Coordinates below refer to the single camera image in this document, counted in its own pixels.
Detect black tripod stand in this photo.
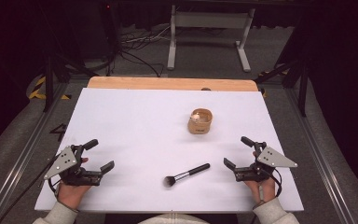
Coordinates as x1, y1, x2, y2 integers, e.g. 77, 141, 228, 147
42, 50, 101, 114
255, 57, 310, 118

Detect bundle of floor cables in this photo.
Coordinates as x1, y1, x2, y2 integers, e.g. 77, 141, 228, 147
117, 24, 172, 78

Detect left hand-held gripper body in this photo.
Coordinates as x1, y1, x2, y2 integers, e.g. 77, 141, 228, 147
43, 144, 103, 188

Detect white table mat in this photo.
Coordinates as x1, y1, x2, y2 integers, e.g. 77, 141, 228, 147
34, 87, 305, 214

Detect person's left hand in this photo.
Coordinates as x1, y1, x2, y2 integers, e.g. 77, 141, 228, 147
56, 180, 92, 211

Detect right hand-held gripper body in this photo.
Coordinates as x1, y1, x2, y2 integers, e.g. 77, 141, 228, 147
234, 141, 299, 183

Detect person's right hand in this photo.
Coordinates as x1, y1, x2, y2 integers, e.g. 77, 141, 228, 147
243, 178, 277, 207

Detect black makeup brush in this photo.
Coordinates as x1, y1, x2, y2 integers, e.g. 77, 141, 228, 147
162, 162, 212, 189

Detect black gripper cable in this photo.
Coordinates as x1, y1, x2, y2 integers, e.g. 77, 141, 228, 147
0, 154, 61, 224
265, 167, 283, 199

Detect yellow black hazard tape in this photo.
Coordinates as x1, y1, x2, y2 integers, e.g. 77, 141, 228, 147
27, 76, 73, 101

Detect person's torso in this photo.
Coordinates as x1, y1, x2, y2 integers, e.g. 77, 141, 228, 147
136, 213, 212, 224

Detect aluminium floor rail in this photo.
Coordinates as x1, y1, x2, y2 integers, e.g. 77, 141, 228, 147
0, 82, 71, 224
283, 87, 358, 224

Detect small beige fabric basket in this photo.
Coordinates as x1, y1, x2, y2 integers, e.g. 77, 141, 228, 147
186, 107, 213, 135

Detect white metal stand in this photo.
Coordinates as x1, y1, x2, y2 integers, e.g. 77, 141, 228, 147
166, 4, 256, 74

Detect wooden table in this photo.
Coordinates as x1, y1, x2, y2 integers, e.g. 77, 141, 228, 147
87, 76, 259, 92

